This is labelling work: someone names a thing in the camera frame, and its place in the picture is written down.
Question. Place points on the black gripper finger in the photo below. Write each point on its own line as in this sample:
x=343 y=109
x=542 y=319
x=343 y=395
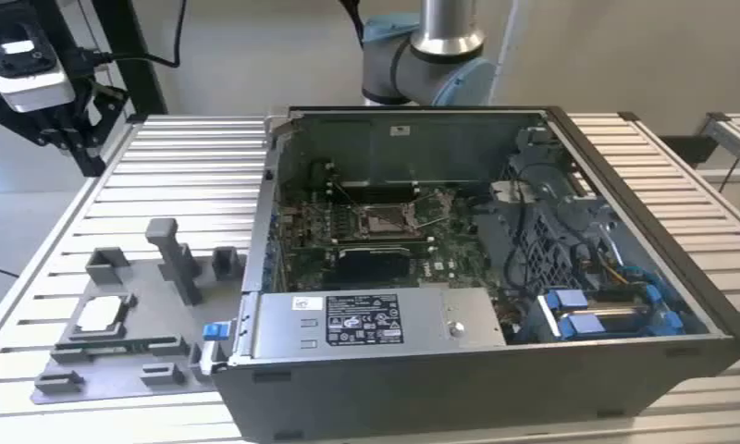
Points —
x=108 y=104
x=31 y=129

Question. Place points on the silver CPU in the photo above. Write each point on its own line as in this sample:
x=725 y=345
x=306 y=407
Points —
x=101 y=314

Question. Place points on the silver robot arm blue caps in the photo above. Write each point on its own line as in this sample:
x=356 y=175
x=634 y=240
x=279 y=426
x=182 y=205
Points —
x=407 y=69

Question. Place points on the black RAM slot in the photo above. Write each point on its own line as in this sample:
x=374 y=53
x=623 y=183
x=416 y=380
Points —
x=376 y=186
x=383 y=240

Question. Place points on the CPU socket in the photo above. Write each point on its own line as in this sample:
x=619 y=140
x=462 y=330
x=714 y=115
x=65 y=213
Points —
x=386 y=223

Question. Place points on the metal locking lever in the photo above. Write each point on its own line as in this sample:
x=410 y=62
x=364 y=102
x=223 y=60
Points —
x=348 y=194
x=435 y=220

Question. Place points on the white black sticker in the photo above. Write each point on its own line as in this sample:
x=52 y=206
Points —
x=400 y=130

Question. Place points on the green RAM stick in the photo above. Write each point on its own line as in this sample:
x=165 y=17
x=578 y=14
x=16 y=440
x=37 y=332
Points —
x=123 y=344

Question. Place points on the blue case latch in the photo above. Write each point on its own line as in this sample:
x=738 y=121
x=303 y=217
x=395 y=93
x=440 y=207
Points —
x=212 y=330

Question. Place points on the black heatsink shroud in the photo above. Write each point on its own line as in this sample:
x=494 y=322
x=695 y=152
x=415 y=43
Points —
x=372 y=266

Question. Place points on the grey parts rack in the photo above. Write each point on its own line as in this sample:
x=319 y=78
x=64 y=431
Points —
x=136 y=379

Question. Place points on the silver power supply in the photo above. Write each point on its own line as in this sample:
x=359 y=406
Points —
x=284 y=333

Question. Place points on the green motherboard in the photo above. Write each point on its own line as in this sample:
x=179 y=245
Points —
x=456 y=259

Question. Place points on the grey perforated drive cage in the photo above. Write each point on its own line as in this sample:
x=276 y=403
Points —
x=543 y=250

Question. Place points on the black open PC case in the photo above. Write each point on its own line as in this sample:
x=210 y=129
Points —
x=407 y=398

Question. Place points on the blue disk carrier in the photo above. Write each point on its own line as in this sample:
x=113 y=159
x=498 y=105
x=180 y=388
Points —
x=564 y=298
x=583 y=324

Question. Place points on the black box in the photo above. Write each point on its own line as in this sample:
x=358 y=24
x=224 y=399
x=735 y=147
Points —
x=685 y=150

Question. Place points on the aluminium side table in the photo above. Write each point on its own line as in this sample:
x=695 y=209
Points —
x=737 y=134

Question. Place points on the black frame pillar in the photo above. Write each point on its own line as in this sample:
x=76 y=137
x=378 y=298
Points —
x=148 y=83

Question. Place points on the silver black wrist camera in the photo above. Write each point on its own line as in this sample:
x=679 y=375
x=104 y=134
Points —
x=31 y=88

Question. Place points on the white wall conduit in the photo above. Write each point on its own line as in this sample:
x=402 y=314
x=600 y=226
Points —
x=510 y=28

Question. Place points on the silver metal bracket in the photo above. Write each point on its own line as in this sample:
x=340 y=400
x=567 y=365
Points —
x=506 y=190

